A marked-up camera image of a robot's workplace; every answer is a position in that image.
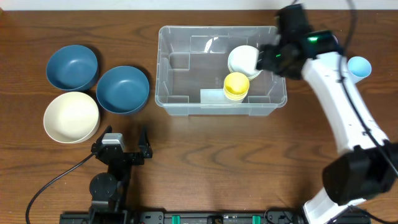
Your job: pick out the dark blue bowl far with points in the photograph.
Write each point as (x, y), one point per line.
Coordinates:
(73, 68)

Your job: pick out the clear plastic storage bin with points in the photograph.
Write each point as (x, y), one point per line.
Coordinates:
(192, 66)

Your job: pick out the dark blue bowl near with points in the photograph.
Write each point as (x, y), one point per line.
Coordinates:
(123, 90)

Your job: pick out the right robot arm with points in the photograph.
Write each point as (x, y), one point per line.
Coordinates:
(367, 165)

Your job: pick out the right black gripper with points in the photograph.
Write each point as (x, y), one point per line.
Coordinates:
(270, 59)

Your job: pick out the dark blue bowl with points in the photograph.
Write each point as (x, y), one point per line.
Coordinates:
(73, 68)
(123, 90)

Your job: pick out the small white bowl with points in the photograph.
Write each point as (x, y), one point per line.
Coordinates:
(243, 59)

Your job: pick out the large cream bowl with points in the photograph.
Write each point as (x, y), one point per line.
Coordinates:
(71, 118)

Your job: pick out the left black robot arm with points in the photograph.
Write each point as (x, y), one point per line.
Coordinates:
(109, 189)

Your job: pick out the light yellow plastic cup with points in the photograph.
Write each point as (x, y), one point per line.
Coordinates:
(236, 84)

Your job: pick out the cream plastic cup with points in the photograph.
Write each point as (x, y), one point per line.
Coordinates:
(234, 99)

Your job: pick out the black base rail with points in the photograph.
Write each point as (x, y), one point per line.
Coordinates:
(270, 217)

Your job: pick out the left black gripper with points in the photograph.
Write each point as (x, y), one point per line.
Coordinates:
(134, 160)

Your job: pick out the light blue plastic cup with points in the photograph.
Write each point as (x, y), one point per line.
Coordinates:
(359, 68)

